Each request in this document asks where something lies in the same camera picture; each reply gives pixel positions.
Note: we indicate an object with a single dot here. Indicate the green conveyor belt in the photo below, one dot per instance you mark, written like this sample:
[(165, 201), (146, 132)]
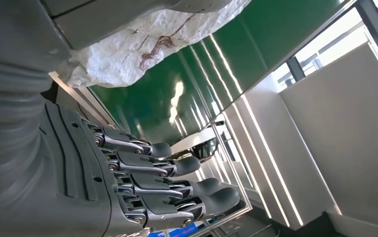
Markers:
[(257, 39)]

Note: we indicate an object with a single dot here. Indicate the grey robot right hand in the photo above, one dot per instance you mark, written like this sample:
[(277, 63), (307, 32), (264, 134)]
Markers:
[(78, 183)]

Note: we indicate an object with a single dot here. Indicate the blue object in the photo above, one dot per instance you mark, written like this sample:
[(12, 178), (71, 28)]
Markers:
[(182, 231)]

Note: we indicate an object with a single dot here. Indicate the white partition board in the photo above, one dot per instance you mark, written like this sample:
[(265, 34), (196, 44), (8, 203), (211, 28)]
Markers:
[(346, 137)]

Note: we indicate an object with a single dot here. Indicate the white window sill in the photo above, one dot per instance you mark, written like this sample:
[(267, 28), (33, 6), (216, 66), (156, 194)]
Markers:
[(365, 229)]

